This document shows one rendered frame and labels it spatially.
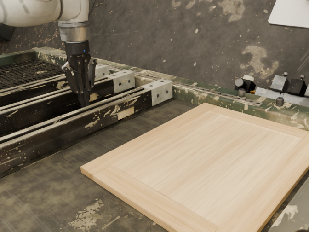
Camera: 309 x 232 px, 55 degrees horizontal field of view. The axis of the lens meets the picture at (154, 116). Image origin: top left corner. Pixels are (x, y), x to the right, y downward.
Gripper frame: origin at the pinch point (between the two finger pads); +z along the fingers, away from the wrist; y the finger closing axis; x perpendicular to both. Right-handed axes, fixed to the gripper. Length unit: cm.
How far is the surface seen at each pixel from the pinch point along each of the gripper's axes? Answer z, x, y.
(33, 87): 2.1, -34.4, 1.8
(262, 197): 6, 64, -1
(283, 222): 4, 71, 6
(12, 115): 3.2, -15.5, 19.0
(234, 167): 7, 53, -7
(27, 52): 4, -113, -32
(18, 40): 36, -355, -126
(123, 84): 5.3, -15.4, -30.8
